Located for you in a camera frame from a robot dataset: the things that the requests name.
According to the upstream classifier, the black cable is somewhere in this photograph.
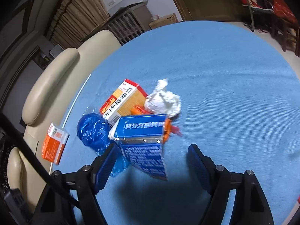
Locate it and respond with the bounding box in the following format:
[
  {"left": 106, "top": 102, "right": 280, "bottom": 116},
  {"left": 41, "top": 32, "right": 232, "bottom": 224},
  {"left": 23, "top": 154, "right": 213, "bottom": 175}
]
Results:
[{"left": 0, "top": 112, "right": 81, "bottom": 209}]

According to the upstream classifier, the red white medicine box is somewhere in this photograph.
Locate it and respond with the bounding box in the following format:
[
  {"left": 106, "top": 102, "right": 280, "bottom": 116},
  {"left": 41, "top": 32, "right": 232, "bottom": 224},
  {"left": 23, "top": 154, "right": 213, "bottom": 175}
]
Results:
[{"left": 99, "top": 79, "right": 147, "bottom": 127}]

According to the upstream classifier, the clear plastic box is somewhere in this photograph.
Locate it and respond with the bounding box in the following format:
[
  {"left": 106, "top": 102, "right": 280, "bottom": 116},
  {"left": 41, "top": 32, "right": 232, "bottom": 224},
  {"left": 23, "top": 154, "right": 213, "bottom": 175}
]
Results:
[{"left": 82, "top": 85, "right": 111, "bottom": 116}]

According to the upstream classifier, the blue toothpaste box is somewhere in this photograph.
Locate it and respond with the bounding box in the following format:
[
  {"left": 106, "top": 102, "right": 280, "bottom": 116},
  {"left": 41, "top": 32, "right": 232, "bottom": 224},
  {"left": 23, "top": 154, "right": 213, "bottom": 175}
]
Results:
[{"left": 112, "top": 114, "right": 167, "bottom": 180}]

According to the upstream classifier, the dark wooden stool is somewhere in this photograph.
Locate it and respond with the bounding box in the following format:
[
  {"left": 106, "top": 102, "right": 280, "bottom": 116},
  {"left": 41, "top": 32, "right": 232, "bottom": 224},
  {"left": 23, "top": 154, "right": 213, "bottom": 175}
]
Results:
[{"left": 271, "top": 17, "right": 299, "bottom": 57}]

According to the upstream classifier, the blue plastic bag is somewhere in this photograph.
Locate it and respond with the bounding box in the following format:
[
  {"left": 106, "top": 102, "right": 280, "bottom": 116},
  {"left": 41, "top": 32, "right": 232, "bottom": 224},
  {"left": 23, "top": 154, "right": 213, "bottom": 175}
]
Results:
[{"left": 77, "top": 113, "right": 129, "bottom": 177}]

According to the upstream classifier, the beige leather sofa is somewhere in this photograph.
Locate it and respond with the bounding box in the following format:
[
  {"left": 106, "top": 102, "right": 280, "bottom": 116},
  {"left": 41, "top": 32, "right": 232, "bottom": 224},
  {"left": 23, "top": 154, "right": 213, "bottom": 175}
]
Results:
[{"left": 8, "top": 30, "right": 121, "bottom": 212}]

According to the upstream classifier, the blue towel table cover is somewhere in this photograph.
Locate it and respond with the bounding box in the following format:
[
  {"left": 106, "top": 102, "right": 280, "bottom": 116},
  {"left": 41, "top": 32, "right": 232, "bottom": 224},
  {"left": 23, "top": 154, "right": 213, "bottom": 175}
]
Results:
[{"left": 54, "top": 21, "right": 299, "bottom": 224}]

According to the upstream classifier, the orange wrapper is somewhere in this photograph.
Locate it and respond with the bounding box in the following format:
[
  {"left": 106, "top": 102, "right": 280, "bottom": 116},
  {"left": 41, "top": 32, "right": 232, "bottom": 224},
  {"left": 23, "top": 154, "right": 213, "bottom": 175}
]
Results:
[{"left": 130, "top": 105, "right": 182, "bottom": 144}]

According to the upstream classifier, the white tissue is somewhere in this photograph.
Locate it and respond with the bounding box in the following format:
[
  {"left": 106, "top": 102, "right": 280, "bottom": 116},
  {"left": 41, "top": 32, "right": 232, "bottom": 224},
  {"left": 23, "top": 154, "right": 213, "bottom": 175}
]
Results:
[{"left": 144, "top": 78, "right": 182, "bottom": 118}]

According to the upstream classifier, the cardboard box by wall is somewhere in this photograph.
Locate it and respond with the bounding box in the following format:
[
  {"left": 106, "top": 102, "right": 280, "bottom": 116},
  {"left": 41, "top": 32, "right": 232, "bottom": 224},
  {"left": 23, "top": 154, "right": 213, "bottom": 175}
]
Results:
[{"left": 149, "top": 13, "right": 178, "bottom": 29}]

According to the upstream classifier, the beige curtain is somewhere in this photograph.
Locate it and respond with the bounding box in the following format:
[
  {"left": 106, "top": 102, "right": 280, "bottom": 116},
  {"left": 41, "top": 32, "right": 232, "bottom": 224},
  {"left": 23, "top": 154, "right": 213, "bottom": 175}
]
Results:
[{"left": 44, "top": 0, "right": 109, "bottom": 49}]

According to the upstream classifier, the brown wooden door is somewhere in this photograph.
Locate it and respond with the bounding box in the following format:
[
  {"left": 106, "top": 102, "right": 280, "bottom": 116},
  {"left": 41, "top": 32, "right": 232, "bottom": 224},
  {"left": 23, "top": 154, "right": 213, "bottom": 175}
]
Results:
[{"left": 173, "top": 0, "right": 250, "bottom": 21}]

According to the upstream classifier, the orange white small box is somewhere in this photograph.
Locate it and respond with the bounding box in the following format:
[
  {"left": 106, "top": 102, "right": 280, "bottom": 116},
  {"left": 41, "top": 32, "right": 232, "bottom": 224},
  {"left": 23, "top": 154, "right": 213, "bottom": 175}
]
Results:
[{"left": 42, "top": 123, "right": 69, "bottom": 165}]

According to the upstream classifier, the red plastic bag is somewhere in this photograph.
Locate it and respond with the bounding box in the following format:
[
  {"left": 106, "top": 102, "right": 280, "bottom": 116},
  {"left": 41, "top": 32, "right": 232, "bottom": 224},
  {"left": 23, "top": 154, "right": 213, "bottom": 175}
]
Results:
[{"left": 274, "top": 0, "right": 298, "bottom": 25}]

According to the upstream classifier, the wooden slatted crib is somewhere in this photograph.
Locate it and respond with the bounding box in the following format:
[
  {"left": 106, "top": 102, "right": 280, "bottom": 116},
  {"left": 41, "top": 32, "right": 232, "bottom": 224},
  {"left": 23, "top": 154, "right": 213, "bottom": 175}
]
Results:
[{"left": 82, "top": 2, "right": 152, "bottom": 45}]

